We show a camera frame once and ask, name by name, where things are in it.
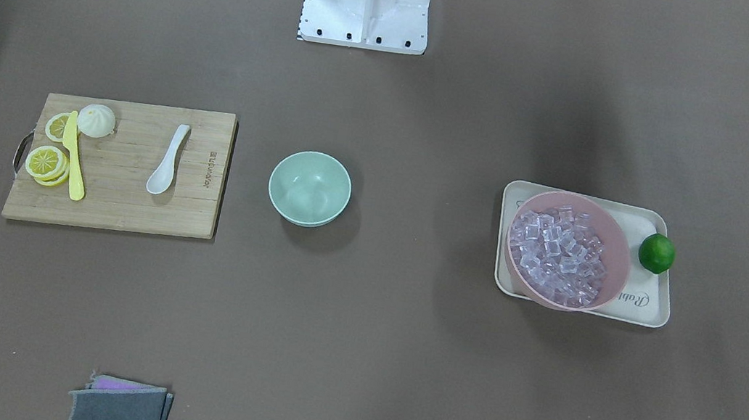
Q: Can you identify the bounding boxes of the white lemon half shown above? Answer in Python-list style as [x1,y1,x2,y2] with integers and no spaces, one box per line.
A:
[77,104,117,139]

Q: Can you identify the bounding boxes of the white ceramic spoon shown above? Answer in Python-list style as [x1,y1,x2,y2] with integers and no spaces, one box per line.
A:
[145,124,191,195]

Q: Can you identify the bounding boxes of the yellow plastic knife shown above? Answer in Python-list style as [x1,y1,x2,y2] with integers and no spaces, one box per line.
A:
[62,110,86,202]

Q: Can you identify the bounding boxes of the grey folded cloth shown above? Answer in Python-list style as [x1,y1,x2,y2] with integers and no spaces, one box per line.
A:
[68,373,174,420]

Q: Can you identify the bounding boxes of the wooden cutting board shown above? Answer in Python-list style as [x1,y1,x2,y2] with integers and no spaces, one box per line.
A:
[2,99,237,239]

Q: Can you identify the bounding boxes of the clear ice cubes pile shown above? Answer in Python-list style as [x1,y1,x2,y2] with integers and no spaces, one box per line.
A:
[507,204,607,308]

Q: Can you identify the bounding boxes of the metal board handle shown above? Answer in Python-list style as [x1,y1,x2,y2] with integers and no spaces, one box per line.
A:
[12,129,36,176]

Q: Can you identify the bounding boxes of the cream serving tray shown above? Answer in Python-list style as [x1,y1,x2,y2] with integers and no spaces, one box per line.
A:
[494,180,671,329]

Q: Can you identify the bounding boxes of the purple cloth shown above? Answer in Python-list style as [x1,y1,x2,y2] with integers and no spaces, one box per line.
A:
[86,374,157,391]

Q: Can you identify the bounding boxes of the lemon slice stack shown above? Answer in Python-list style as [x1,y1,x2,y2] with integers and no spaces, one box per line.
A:
[33,162,71,187]
[24,145,69,183]

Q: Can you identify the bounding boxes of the pink bowl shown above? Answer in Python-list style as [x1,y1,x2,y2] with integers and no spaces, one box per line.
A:
[507,191,631,313]

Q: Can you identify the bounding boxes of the lemon slice bottom stack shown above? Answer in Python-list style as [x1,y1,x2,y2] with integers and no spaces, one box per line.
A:
[33,162,71,187]

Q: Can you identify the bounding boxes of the light green bowl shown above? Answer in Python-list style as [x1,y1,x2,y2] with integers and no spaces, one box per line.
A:
[267,151,353,228]

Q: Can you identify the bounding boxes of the green lime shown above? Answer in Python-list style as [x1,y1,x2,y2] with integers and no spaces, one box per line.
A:
[637,233,676,276]

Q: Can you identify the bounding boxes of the lemon slice upper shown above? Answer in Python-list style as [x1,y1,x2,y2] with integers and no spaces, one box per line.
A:
[44,112,70,143]

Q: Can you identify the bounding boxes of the lemon slice top stack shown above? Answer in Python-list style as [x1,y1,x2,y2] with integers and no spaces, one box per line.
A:
[24,145,69,183]

